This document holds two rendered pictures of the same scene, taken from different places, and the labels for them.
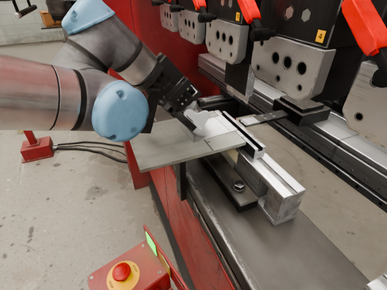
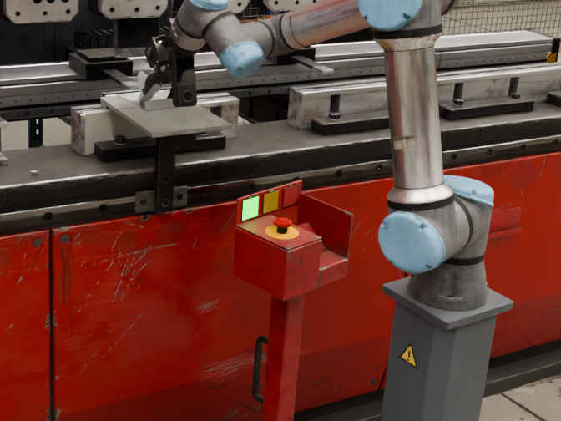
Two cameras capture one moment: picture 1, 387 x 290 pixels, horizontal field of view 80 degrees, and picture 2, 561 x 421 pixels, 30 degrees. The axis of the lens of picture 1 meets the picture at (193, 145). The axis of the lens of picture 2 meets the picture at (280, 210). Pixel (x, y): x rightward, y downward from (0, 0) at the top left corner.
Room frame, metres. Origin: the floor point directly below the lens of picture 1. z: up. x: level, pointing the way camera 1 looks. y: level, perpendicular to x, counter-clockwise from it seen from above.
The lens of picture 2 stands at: (0.61, 2.16, 1.65)
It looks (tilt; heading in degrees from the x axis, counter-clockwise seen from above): 22 degrees down; 260
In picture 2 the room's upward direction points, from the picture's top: 4 degrees clockwise
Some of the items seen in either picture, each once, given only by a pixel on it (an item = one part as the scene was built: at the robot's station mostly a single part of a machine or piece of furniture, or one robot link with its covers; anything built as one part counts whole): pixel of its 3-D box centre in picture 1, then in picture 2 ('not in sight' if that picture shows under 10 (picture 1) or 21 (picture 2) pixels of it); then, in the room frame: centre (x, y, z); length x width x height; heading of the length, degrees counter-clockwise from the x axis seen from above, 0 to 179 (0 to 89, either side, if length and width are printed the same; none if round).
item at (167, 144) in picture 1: (183, 136); (164, 112); (0.50, 0.03, 1.00); 0.26 x 0.18 x 0.01; 113
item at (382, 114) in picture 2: not in sight; (366, 121); (-0.02, -0.29, 0.89); 0.30 x 0.05 x 0.03; 23
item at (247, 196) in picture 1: (219, 167); (161, 144); (0.50, -0.07, 0.89); 0.30 x 0.05 x 0.03; 23
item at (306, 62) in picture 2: not in sight; (300, 56); (0.13, -0.46, 1.01); 0.26 x 0.12 x 0.05; 113
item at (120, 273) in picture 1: (122, 274); (282, 226); (0.25, 0.16, 0.79); 0.04 x 0.04 x 0.04
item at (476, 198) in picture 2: not in sight; (457, 213); (-0.03, 0.44, 0.94); 0.13 x 0.12 x 0.14; 45
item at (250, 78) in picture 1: (238, 78); (136, 34); (0.56, -0.11, 1.13); 0.10 x 0.02 x 0.10; 23
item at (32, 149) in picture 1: (19, 114); not in sight; (1.70, 1.43, 0.41); 0.25 x 0.20 x 0.83; 113
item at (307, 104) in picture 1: (280, 111); (113, 69); (0.61, -0.25, 1.01); 0.26 x 0.12 x 0.05; 113
